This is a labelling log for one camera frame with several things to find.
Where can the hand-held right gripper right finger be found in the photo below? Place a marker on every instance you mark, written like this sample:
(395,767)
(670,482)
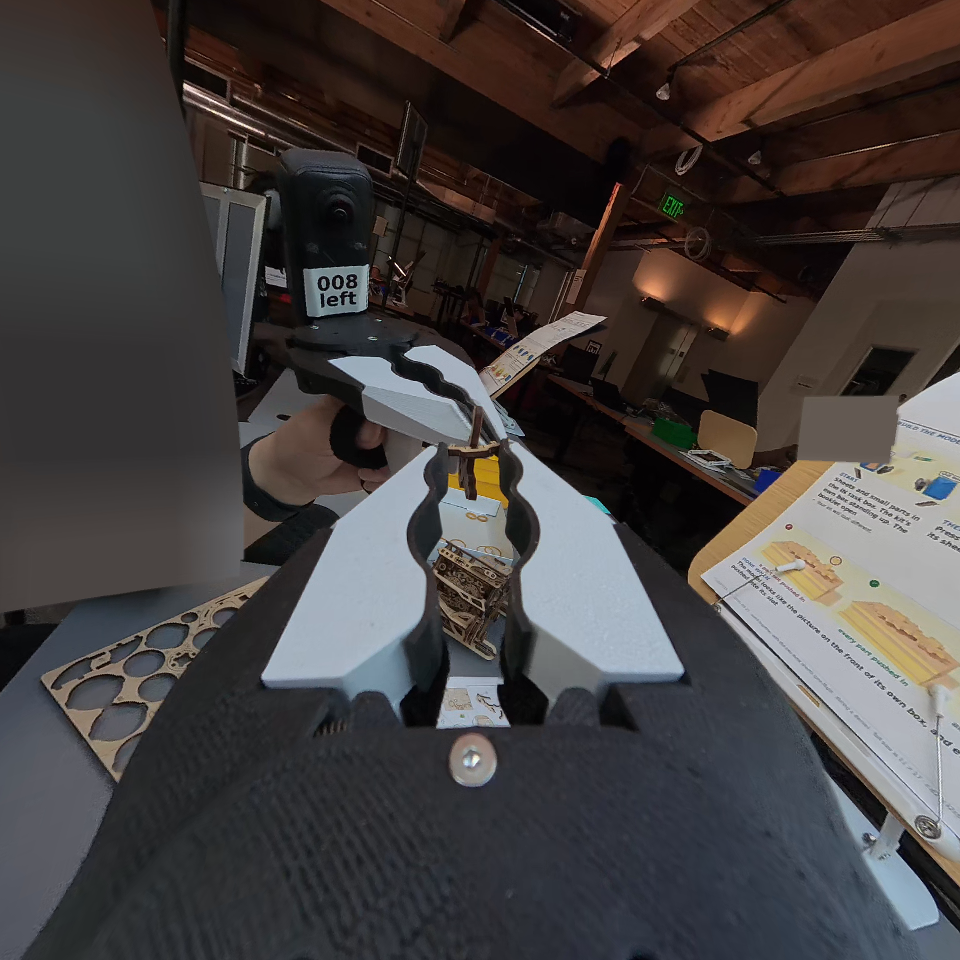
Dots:
(592,592)

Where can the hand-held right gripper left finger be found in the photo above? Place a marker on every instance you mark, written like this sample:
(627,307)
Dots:
(352,592)

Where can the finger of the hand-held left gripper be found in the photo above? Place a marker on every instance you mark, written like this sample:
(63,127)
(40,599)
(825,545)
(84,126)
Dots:
(454,367)
(405,409)

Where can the small wooden model part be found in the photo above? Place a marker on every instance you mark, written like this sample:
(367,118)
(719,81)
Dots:
(471,452)

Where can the wooden mechanical model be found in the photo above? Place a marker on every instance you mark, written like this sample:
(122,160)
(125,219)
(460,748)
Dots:
(469,600)

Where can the person's left hand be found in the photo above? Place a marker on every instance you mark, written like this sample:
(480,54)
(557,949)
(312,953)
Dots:
(300,457)

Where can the long instruction sheet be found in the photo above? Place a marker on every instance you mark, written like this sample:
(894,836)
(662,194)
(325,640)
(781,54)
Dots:
(547,349)

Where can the grey framed panel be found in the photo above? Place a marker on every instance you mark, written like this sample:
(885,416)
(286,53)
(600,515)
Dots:
(240,277)

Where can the yellow plastic bin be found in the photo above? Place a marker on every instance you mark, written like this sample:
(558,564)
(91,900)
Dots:
(491,476)

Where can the black hanging screen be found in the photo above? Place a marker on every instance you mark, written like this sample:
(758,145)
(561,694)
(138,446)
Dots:
(412,139)

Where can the black wristband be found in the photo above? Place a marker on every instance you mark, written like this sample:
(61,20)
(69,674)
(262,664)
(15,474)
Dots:
(262,487)

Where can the illustrated assembly booklet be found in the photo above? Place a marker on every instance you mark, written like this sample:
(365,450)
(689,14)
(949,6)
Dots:
(469,705)

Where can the long wooden desk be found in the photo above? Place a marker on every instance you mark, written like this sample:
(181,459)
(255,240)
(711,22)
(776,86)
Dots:
(637,430)

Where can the green plastic bin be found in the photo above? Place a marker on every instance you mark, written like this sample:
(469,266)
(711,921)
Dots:
(675,433)

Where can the wooden chair back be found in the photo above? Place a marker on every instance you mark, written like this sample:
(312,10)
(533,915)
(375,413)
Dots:
(727,439)

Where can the illustrated instruction sheet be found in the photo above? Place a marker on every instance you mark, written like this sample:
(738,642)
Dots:
(847,570)

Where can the green exit sign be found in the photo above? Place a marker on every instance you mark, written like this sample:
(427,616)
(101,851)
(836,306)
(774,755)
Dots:
(673,206)

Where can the laser-cut plywood sheet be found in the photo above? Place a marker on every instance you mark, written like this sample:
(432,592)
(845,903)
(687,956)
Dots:
(90,675)

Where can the white stand base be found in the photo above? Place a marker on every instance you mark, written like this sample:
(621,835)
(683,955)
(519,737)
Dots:
(900,877)

